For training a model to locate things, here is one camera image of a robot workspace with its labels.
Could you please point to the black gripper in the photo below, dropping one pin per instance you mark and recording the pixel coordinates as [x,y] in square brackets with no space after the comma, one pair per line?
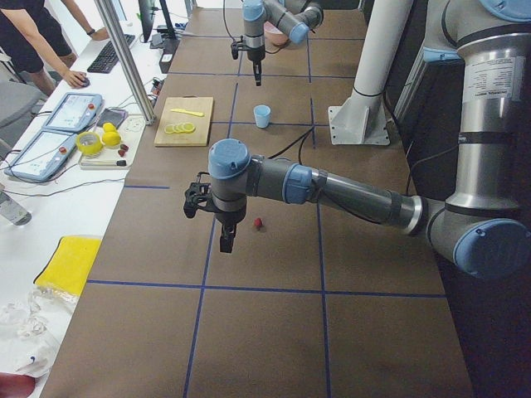
[226,216]
[255,55]

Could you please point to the yellow lemon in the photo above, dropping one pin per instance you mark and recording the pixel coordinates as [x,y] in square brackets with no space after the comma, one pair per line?
[109,127]
[111,138]

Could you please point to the clear plastic bag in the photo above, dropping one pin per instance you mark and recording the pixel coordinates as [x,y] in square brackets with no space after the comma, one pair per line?
[33,329]

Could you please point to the pink bowl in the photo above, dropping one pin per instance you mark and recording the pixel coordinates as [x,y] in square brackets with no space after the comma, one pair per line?
[274,35]

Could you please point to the black handled tool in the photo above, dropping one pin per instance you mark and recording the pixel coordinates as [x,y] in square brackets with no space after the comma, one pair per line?
[118,163]

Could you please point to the black power strip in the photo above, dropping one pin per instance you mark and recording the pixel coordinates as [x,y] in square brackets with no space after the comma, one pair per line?
[169,49]

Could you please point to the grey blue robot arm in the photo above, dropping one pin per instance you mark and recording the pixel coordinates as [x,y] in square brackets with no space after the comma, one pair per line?
[476,227]
[293,18]

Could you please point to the yellow lemon front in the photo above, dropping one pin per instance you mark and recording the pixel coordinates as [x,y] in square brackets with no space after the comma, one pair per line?
[111,138]

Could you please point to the yellow tape roll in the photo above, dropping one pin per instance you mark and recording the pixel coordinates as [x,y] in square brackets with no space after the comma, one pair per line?
[89,143]

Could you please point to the teach pendant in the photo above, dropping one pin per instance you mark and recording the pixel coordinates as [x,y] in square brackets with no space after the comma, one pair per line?
[74,112]
[42,157]

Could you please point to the black monitor stand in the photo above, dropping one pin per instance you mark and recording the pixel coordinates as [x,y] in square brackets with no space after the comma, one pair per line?
[147,11]

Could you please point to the white camera pole base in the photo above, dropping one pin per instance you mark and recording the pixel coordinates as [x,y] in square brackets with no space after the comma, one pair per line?
[361,119]

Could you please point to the yellow lemon back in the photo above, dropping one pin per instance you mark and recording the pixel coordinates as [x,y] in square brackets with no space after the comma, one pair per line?
[109,127]

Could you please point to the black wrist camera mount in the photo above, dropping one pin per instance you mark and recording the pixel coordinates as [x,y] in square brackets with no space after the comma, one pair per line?
[198,197]

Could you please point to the upper teach pendant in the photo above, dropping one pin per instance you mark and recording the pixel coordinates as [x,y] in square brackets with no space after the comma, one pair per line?
[74,112]

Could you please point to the black keyboard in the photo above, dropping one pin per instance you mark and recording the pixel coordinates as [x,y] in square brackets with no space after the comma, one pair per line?
[105,61]

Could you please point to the yellow plastic knife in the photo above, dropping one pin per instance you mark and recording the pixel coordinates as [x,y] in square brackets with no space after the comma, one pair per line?
[188,112]

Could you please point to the lower teach pendant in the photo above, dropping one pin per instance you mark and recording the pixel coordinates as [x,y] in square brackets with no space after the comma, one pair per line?
[42,157]

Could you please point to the aluminium frame post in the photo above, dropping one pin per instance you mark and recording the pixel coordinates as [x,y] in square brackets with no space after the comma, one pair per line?
[131,73]

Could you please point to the clear water bottle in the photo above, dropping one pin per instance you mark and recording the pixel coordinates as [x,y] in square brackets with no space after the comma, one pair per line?
[13,211]

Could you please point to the light blue cup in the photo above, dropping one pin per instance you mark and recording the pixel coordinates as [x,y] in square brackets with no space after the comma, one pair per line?
[262,115]

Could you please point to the bamboo cutting board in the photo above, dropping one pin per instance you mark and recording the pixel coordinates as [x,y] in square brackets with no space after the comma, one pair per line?
[197,138]

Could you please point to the person forearm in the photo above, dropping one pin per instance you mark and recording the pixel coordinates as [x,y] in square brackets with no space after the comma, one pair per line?
[44,49]

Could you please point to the yellow cloth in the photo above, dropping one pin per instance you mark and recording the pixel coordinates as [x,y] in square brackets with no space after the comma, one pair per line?
[68,268]

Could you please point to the white tray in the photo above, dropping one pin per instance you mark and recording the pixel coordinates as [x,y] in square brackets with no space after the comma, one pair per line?
[131,131]

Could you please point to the person right hand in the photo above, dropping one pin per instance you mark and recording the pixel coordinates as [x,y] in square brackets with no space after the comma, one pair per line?
[73,78]

